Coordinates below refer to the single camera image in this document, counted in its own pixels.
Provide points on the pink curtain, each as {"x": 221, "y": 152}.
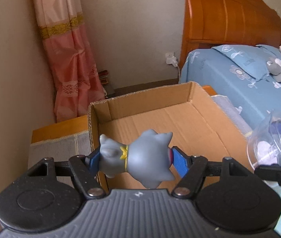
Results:
{"x": 62, "y": 28}

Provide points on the blue floral bedsheet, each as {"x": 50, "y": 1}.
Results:
{"x": 254, "y": 99}

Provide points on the white charger in wall socket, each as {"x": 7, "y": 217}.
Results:
{"x": 171, "y": 59}

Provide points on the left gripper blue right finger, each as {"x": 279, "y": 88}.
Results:
{"x": 181, "y": 161}

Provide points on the grey plush toy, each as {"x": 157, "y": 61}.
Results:
{"x": 274, "y": 68}

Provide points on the blue floral pillow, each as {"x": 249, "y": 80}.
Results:
{"x": 252, "y": 60}

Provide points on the clear round plastic jar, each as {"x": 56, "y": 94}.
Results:
{"x": 262, "y": 148}

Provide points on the grey mouse figurine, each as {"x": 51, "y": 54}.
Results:
{"x": 147, "y": 159}

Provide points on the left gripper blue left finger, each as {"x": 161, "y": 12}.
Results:
{"x": 92, "y": 161}

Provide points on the brown cardboard box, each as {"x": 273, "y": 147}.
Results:
{"x": 198, "y": 124}

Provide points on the wooden headboard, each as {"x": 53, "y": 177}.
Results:
{"x": 216, "y": 22}

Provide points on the checked blanket happy every day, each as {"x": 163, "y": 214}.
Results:
{"x": 60, "y": 149}

